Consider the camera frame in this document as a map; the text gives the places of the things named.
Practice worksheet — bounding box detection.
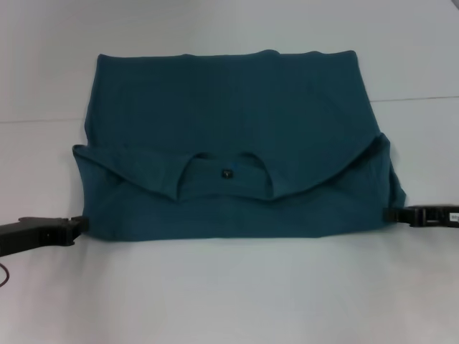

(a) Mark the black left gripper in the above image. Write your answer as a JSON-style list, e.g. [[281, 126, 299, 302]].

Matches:
[[0, 215, 90, 257]]

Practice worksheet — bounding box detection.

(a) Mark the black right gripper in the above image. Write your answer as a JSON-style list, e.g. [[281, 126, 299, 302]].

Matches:
[[382, 203, 459, 229]]

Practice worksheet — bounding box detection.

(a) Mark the teal t-shirt with FREE print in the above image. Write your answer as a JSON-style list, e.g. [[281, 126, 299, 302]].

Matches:
[[71, 49, 408, 241]]

